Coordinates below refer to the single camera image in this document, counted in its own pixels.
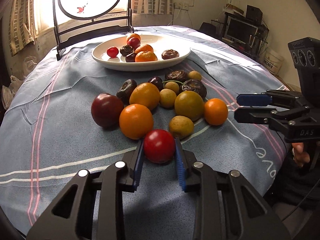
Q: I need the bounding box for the orange tangerine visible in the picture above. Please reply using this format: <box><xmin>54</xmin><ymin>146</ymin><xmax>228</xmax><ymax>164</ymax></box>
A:
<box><xmin>204</xmin><ymin>98</ymin><xmax>228</xmax><ymax>126</ymax></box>
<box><xmin>126</xmin><ymin>33</ymin><xmax>141</xmax><ymax>43</ymax></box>

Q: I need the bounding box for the red cherry tomato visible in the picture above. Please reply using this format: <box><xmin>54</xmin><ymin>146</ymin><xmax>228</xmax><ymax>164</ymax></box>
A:
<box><xmin>144</xmin><ymin>129</ymin><xmax>176</xmax><ymax>164</ymax></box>

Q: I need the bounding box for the large orange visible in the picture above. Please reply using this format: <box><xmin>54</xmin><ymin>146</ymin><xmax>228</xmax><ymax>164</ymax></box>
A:
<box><xmin>119</xmin><ymin>104</ymin><xmax>154</xmax><ymax>140</ymax></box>

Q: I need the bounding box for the large dark plum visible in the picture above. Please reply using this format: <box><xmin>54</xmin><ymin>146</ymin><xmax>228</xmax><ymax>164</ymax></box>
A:
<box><xmin>91</xmin><ymin>93</ymin><xmax>124</xmax><ymax>128</ymax></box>

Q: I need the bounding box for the large yellow-green citrus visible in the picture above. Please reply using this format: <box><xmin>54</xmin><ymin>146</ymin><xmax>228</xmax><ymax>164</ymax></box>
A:
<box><xmin>174</xmin><ymin>91</ymin><xmax>204</xmax><ymax>121</ymax></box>

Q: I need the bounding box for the dark red plum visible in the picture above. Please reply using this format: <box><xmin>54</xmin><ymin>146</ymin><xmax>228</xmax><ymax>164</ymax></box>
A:
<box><xmin>127</xmin><ymin>37</ymin><xmax>141</xmax><ymax>50</ymax></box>

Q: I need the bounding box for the person right hand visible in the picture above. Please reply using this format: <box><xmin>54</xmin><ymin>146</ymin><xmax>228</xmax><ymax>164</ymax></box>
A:
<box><xmin>292</xmin><ymin>142</ymin><xmax>310</xmax><ymax>167</ymax></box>

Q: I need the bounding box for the white bucket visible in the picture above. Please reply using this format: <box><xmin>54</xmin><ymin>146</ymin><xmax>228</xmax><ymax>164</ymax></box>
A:
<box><xmin>263</xmin><ymin>48</ymin><xmax>284</xmax><ymax>75</ymax></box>

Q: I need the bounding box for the computer monitor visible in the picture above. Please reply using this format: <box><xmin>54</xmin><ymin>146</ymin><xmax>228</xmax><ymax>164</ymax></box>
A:
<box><xmin>223</xmin><ymin>17</ymin><xmax>259</xmax><ymax>46</ymax></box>

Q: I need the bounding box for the dark wrinkled passion fruit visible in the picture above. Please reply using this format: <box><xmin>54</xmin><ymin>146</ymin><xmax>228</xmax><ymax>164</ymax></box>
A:
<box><xmin>180</xmin><ymin>79</ymin><xmax>207</xmax><ymax>99</ymax></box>

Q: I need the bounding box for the small yellow-green fruit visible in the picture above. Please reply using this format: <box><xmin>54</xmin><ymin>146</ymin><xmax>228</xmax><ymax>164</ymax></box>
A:
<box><xmin>159</xmin><ymin>88</ymin><xmax>177</xmax><ymax>108</ymax></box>

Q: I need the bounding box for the blue striped tablecloth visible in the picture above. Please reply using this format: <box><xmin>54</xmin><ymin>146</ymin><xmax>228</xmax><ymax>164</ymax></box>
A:
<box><xmin>0</xmin><ymin>25</ymin><xmax>293</xmax><ymax>235</ymax></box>

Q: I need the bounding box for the dark oblong fruit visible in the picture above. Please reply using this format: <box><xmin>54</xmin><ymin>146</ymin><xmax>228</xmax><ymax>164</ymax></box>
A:
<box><xmin>116</xmin><ymin>79</ymin><xmax>137</xmax><ymax>105</ymax></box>

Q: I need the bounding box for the white oval plate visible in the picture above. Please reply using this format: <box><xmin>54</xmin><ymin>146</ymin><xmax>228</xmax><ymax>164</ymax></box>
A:
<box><xmin>92</xmin><ymin>34</ymin><xmax>190</xmax><ymax>72</ymax></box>

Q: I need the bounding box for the orange tangerine plate front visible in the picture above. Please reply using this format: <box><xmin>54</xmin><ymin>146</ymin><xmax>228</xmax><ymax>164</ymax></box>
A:
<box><xmin>135</xmin><ymin>51</ymin><xmax>158</xmax><ymax>62</ymax></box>

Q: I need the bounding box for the orange tangerine on plate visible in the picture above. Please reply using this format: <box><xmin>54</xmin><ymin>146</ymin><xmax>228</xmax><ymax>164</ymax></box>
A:
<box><xmin>126</xmin><ymin>33</ymin><xmax>141</xmax><ymax>43</ymax></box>

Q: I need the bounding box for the round bird painting screen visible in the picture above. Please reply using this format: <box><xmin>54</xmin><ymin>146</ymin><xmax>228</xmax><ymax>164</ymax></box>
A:
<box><xmin>52</xmin><ymin>0</ymin><xmax>134</xmax><ymax>60</ymax></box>

